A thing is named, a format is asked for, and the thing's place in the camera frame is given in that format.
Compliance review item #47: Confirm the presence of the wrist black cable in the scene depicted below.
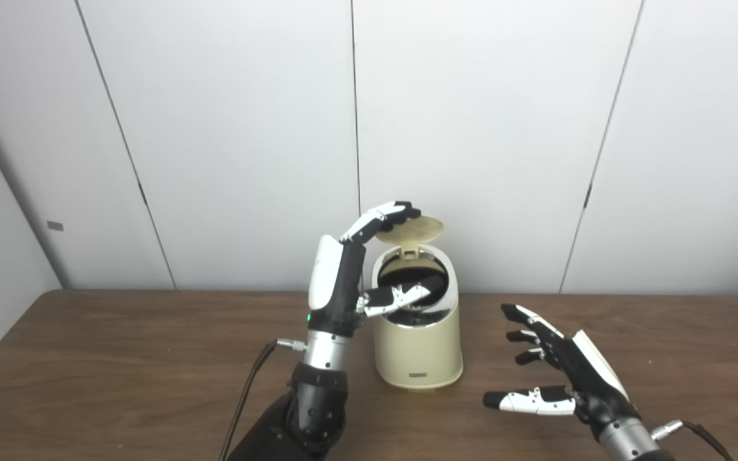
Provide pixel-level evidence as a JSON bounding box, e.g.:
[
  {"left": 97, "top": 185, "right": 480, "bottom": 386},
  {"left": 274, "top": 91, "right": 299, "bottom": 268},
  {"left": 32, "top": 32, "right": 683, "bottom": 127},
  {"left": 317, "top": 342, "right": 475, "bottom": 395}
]
[
  {"left": 218, "top": 338, "right": 308, "bottom": 461},
  {"left": 650, "top": 419, "right": 735, "bottom": 461}
]

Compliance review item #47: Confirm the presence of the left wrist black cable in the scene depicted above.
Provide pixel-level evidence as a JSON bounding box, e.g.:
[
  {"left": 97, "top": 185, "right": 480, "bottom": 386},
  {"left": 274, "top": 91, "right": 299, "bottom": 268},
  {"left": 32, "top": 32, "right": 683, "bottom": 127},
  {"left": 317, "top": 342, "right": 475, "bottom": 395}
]
[{"left": 218, "top": 338, "right": 308, "bottom": 461}]

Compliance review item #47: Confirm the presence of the cream-colored trash bin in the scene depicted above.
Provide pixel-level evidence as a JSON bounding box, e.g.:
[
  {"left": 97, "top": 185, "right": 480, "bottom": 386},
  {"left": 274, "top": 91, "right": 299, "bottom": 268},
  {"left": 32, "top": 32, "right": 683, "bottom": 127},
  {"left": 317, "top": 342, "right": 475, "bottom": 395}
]
[{"left": 371, "top": 243, "right": 464, "bottom": 390}]

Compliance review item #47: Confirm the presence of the cream round bin lid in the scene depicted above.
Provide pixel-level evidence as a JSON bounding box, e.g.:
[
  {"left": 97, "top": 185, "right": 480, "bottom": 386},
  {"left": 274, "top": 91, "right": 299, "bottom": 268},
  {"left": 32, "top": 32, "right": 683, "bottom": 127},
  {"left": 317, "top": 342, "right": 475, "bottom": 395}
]
[{"left": 375, "top": 215, "right": 445, "bottom": 258}]

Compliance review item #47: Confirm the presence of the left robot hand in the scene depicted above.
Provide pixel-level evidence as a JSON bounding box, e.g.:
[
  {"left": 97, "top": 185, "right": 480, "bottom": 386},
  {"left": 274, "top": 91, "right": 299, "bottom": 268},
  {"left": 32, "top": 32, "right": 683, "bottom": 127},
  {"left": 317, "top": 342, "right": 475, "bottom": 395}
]
[{"left": 307, "top": 200, "right": 450, "bottom": 338}]

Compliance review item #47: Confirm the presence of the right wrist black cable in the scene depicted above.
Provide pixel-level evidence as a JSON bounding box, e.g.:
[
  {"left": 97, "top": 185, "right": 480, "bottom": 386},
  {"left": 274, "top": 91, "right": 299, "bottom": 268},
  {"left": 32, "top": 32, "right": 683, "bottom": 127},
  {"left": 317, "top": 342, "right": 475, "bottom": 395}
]
[{"left": 650, "top": 419, "right": 735, "bottom": 461}]

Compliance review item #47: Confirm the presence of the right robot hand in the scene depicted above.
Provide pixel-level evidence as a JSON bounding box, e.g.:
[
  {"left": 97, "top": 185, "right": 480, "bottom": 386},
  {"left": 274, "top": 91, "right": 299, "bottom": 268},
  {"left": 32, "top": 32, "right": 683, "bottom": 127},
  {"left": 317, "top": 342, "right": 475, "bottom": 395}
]
[{"left": 483, "top": 303, "right": 641, "bottom": 442}]

